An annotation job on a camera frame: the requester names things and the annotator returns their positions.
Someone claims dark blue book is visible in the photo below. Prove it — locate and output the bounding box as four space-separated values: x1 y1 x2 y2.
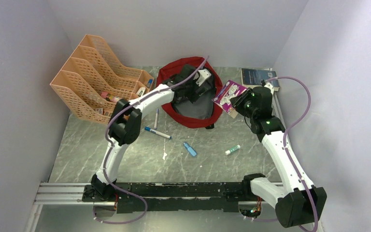
241 68 277 87

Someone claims red student backpack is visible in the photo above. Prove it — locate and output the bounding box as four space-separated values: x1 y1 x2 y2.
156 57 223 129

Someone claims purple paperback book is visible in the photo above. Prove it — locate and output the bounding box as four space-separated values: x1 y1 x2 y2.
212 80 247 118

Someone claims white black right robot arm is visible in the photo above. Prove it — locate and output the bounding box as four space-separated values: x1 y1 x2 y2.
230 87 327 229

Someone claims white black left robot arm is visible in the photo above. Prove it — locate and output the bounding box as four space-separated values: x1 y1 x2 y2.
91 64 214 201

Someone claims white stapler in organizer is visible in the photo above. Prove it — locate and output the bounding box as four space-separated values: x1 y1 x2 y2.
136 87 147 97

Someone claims white green glue stick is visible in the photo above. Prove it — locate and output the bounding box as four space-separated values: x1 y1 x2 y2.
225 145 241 156

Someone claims blue white marker pen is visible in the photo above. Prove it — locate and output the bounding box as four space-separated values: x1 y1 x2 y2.
144 127 172 140

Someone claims pink bottle in organizer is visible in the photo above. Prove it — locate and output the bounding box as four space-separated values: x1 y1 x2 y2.
100 91 122 103

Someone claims orange plastic desk organizer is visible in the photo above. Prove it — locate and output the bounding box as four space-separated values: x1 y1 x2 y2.
50 34 156 124

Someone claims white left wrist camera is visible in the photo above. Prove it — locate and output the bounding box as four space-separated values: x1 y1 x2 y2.
194 69 212 86

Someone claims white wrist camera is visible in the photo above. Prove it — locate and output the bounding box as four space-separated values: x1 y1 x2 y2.
194 69 212 86
264 82 274 95

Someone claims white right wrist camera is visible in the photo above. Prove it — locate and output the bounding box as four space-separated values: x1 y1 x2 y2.
264 82 274 95

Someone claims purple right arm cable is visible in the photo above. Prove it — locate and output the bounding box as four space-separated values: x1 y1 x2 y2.
243 76 319 232

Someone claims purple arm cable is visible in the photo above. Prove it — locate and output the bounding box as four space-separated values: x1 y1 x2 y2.
243 76 319 232
92 55 210 225

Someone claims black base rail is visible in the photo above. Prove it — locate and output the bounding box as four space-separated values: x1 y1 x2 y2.
82 182 259 214

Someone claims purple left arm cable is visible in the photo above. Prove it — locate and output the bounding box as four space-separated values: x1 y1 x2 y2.
92 55 210 225

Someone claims aluminium frame rail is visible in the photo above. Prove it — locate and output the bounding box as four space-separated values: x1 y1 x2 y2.
33 182 257 205

